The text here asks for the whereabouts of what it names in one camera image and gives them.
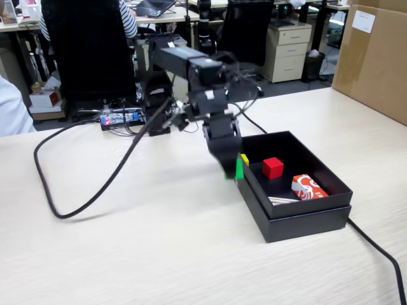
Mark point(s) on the black laptop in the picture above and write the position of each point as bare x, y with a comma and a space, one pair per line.
152, 6

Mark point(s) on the small open cardboard box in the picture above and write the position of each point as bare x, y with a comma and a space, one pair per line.
39, 86

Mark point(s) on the person in striped shirt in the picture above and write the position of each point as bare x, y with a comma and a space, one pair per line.
128, 22

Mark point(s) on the circuit board with lights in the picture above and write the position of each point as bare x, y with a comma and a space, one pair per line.
121, 118

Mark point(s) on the silver metal stick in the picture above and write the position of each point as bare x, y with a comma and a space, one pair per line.
283, 200

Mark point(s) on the red cube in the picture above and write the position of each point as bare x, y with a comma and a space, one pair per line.
272, 168

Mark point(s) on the green cube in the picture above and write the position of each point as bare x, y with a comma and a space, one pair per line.
239, 170

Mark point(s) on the black WOWROBO robot arm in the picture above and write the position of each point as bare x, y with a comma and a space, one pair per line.
178, 58

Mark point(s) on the orange white small carton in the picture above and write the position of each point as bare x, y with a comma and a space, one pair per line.
308, 187

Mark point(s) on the person in white shirt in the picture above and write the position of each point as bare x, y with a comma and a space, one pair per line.
12, 111

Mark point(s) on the picture frame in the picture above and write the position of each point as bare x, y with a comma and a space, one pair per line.
8, 12

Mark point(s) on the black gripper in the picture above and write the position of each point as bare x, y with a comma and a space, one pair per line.
221, 130

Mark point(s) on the white red small box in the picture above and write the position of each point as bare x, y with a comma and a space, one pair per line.
43, 99

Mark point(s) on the light wooden office desk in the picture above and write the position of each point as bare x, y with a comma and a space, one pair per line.
171, 17

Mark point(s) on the black keyboard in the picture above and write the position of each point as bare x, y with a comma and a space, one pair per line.
281, 23

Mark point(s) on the large brown cardboard box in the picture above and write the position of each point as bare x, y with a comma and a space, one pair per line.
372, 70

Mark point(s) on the white shipping label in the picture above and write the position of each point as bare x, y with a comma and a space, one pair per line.
363, 21

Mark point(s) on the beige side cabinet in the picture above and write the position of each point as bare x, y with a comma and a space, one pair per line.
12, 63

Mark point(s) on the black swivel office chair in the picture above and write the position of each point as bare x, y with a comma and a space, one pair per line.
251, 31

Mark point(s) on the black trash bin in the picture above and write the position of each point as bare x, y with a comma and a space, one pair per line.
313, 66

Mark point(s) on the large black office chair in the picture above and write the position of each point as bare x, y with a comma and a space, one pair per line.
86, 47

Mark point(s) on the black pole with white bands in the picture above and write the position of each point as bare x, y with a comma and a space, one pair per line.
203, 19

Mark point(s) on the yellow cube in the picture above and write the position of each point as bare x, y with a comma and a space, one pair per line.
245, 159

